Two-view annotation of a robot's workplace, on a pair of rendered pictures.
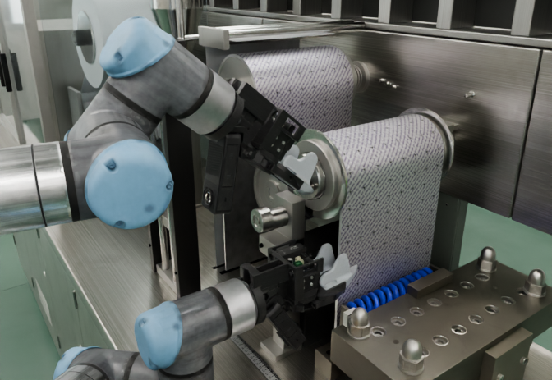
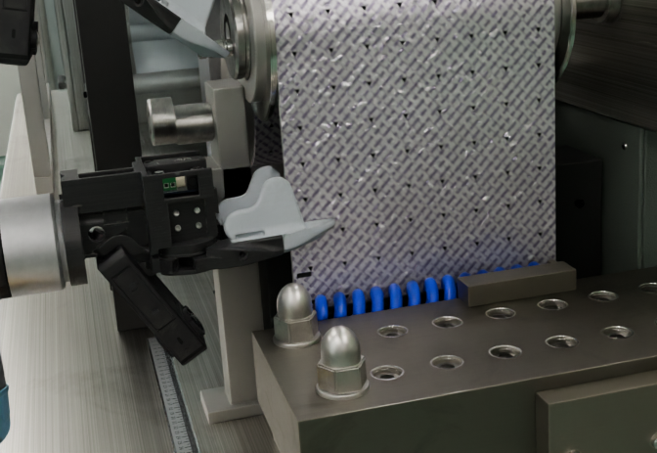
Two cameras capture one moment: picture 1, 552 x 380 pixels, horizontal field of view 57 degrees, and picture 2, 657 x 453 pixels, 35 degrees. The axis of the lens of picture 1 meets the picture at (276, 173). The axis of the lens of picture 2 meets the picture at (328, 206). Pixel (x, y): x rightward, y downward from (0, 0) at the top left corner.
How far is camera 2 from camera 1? 0.47 m
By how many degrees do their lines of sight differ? 21
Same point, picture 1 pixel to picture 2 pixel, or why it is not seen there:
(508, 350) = (590, 396)
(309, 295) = (189, 243)
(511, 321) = (639, 351)
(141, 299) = (60, 322)
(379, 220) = (386, 130)
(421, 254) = (525, 235)
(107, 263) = not seen: hidden behind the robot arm
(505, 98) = not seen: outside the picture
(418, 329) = (419, 344)
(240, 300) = (27, 219)
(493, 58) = not seen: outside the picture
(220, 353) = (125, 401)
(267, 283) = (95, 203)
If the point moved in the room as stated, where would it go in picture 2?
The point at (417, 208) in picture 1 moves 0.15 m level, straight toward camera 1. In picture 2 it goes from (494, 122) to (394, 162)
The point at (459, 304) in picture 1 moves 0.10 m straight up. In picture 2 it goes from (552, 319) to (551, 194)
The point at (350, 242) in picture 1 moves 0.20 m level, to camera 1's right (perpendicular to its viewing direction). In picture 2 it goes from (311, 165) to (564, 171)
